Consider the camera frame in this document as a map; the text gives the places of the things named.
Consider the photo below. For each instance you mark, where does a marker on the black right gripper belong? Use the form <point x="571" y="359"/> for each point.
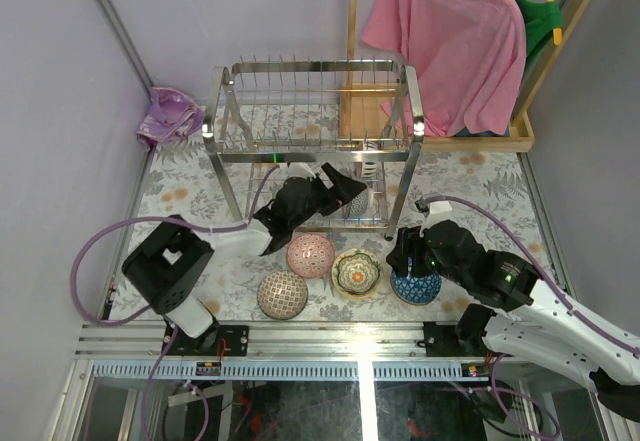
<point x="409" y="244"/>

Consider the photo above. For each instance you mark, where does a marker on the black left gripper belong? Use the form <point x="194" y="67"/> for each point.
<point x="325" y="193"/>

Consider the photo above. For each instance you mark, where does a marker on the striped white bowl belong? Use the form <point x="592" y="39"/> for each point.
<point x="369" y="168"/>

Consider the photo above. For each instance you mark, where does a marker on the blue triangle patterned bowl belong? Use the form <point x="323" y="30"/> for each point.
<point x="414" y="290"/>

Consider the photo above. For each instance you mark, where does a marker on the steel two-tier dish rack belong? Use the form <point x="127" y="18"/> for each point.
<point x="271" y="112"/>

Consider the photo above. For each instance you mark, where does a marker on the black white patterned bowl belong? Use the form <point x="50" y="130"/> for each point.
<point x="359" y="205"/>

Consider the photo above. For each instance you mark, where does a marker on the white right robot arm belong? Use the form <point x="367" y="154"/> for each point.
<point x="517" y="312"/>

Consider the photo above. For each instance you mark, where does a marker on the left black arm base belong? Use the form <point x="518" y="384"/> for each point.
<point x="222" y="341"/>

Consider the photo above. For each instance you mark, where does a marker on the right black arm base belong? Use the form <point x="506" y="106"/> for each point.
<point x="446" y="340"/>

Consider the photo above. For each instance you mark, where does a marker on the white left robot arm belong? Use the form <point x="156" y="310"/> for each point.
<point x="166" y="266"/>

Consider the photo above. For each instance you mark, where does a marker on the yellow rimmed floral bowl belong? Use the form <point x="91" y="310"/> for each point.
<point x="357" y="273"/>

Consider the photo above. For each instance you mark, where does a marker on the wooden clothes stand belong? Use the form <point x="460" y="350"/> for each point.
<point x="360" y="110"/>

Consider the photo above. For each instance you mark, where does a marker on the red patterned bowl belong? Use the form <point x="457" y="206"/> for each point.
<point x="310" y="255"/>

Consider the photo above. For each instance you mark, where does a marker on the brown lattice patterned bowl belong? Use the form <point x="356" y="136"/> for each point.
<point x="282" y="295"/>

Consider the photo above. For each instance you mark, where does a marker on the pink t-shirt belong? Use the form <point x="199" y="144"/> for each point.
<point x="469" y="56"/>

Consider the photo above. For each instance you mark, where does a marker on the purple crumpled cloth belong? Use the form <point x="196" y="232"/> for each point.
<point x="171" y="117"/>

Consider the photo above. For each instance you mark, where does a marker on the green t-shirt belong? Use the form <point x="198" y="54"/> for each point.
<point x="543" y="24"/>

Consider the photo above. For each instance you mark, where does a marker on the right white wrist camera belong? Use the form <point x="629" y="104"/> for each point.
<point x="433" y="212"/>

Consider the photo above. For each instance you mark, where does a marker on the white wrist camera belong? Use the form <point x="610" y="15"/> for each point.
<point x="433" y="212"/>
<point x="296" y="169"/>

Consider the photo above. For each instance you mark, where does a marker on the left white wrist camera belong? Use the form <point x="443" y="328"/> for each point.
<point x="296" y="169"/>

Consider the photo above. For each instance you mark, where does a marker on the aluminium rail frame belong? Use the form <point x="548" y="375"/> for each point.
<point x="379" y="338"/>

